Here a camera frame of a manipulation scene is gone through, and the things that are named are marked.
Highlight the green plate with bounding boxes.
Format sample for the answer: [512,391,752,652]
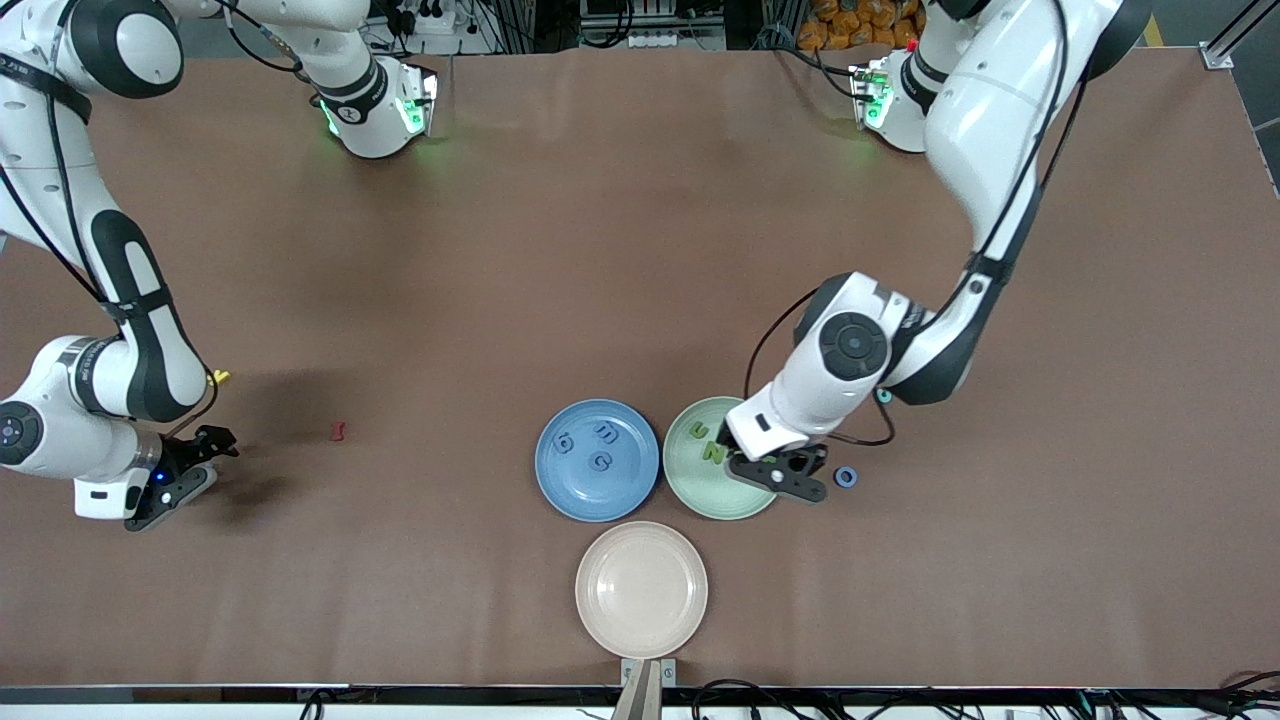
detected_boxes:
[662,396,790,521]

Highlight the beige plate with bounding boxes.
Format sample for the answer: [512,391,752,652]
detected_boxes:
[574,520,710,661]

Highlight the blue plate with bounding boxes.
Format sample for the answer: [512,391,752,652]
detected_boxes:
[534,398,661,523]

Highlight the brown paper table cover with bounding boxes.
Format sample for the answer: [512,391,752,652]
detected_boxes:
[0,45,1280,691]

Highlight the bag of orange items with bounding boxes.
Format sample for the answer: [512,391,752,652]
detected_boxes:
[798,0,921,51]

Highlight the white power strip black plugs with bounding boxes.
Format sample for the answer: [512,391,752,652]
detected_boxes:
[395,8,461,56]

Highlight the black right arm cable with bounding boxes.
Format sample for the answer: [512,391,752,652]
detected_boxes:
[0,0,301,436]

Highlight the black looped cable bundle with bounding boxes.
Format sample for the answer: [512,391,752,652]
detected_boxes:
[690,680,801,720]

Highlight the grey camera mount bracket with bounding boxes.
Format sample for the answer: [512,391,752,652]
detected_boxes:
[620,657,678,720]

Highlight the aluminium frame corner bracket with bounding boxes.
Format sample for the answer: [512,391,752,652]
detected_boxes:
[1198,0,1280,71]

